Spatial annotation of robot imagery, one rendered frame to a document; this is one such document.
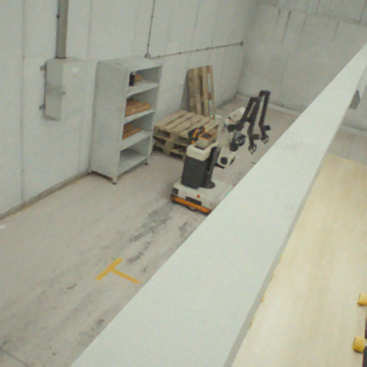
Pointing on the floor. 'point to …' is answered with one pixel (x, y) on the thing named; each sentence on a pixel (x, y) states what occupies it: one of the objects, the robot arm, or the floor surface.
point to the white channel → (228, 253)
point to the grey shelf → (101, 112)
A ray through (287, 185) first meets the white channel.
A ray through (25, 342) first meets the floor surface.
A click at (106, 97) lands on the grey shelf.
